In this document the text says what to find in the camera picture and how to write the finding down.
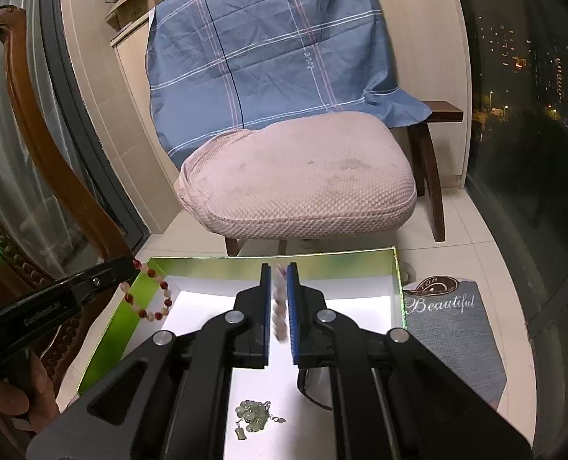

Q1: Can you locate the pink bead bracelet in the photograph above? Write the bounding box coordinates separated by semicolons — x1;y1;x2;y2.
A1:
271;263;291;341

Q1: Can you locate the black watch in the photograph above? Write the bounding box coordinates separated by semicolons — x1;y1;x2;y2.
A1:
297;368;333;411

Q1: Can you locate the green jade bead bracelet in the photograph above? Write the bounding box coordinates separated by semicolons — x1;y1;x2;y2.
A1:
233;399;287;442

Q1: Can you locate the person left hand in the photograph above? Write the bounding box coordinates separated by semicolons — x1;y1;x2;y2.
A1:
0;352;59;435

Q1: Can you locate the carved brown wooden chair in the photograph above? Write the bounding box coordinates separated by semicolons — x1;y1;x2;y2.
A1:
0;5;136;442

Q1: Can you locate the pink seat cushion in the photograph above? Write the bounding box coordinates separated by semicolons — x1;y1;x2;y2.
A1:
176;111;417;240

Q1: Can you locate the green cardboard box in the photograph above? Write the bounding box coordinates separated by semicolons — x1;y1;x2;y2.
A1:
75;246;406;460

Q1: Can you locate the grey floor mat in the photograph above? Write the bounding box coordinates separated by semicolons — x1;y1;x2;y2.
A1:
404;275;506;408

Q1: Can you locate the wooden chair with armrest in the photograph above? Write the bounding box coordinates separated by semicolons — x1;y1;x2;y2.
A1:
211;112;446;242

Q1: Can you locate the blue plaid cloth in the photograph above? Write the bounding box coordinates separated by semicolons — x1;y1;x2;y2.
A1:
146;0;430;165

